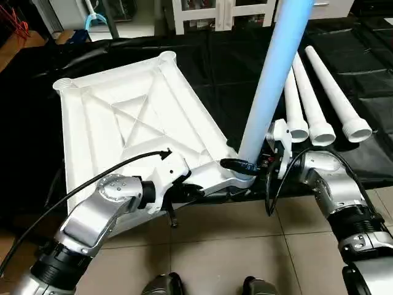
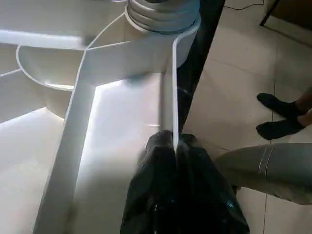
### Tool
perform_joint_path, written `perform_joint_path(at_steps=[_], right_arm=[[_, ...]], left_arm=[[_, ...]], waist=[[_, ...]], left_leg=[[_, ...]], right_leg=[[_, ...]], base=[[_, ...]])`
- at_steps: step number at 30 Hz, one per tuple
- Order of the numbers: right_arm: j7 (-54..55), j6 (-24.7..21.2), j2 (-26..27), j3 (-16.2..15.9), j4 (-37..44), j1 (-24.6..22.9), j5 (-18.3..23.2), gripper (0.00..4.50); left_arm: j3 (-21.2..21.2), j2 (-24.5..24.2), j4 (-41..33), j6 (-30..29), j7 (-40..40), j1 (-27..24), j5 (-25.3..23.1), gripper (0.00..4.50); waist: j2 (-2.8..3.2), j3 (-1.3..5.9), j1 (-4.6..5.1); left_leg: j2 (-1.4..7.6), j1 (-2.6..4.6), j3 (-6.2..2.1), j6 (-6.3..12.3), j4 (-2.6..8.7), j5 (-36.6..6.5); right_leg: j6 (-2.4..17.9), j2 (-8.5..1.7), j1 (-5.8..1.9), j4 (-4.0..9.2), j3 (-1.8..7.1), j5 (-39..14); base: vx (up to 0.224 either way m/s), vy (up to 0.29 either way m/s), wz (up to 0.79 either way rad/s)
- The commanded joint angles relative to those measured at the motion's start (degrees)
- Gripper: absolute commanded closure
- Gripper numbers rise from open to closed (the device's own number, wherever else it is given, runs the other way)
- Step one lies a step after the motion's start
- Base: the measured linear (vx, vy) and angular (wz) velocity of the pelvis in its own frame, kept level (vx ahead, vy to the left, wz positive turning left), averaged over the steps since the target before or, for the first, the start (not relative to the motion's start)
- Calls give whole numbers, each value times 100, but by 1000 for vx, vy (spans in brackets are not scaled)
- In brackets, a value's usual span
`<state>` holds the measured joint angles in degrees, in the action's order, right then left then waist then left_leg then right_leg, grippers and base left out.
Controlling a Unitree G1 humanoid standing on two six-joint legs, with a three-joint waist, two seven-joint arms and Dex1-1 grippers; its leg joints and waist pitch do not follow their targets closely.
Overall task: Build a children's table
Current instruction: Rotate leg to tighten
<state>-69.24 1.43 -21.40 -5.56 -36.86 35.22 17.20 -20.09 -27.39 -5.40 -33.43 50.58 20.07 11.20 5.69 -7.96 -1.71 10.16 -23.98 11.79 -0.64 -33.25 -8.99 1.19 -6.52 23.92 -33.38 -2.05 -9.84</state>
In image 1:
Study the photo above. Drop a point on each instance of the white plastic table leg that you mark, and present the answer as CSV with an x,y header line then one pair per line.
x,y
276,80
295,110
341,98
313,104

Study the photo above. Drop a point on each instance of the white plastic table top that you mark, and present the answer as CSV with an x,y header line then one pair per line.
x,y
123,117

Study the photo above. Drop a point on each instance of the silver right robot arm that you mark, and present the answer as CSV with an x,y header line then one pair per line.
x,y
331,184

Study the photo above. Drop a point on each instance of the black left robot foot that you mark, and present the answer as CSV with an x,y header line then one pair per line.
x,y
163,286

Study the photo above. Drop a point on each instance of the black robot foot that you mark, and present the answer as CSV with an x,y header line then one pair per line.
x,y
163,286
261,287

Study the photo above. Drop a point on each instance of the black right robot foot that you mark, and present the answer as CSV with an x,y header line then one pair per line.
x,y
261,287

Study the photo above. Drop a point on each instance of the black work mat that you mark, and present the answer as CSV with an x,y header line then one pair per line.
x,y
368,55

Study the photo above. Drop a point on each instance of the white drawer cabinet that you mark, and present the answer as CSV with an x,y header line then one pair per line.
x,y
328,6
209,13

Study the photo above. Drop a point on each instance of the small blue box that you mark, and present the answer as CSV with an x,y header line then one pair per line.
x,y
77,37

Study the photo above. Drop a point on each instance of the light blue hanger hook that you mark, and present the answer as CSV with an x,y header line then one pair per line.
x,y
97,17

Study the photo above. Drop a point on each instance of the cardboard box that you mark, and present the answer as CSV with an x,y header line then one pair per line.
x,y
18,46

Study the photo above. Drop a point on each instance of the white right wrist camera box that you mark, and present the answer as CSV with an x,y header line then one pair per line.
x,y
281,144

